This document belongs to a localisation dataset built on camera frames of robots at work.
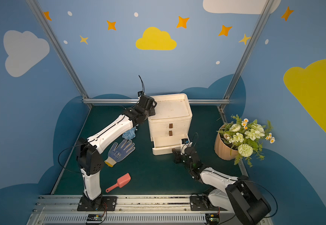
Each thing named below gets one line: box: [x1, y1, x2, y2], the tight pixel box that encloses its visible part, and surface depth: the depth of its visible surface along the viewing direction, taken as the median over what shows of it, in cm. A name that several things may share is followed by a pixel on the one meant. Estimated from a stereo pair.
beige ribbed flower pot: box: [214, 123, 240, 161], surface depth 84 cm
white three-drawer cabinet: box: [148, 93, 193, 156], surface depth 90 cm
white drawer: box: [152, 133, 190, 156], surface depth 92 cm
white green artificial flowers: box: [216, 114, 276, 167], surface depth 69 cm
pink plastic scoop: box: [105, 172, 132, 193], surface depth 83 cm
